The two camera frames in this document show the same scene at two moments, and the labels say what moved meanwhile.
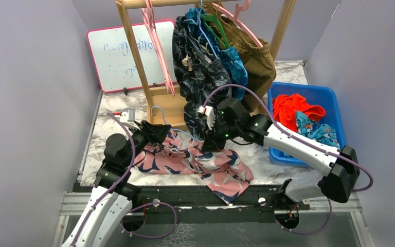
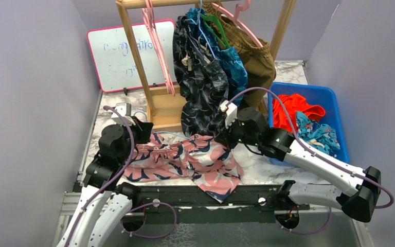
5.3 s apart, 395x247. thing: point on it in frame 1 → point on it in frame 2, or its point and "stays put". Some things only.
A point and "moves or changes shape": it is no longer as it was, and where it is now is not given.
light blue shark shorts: (322, 133) stays put
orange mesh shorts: (285, 107) stays put
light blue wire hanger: (171, 128) → (161, 132)
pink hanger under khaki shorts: (234, 18) stays put
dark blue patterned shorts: (238, 77) stays put
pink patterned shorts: (226, 172) moves or changes shape
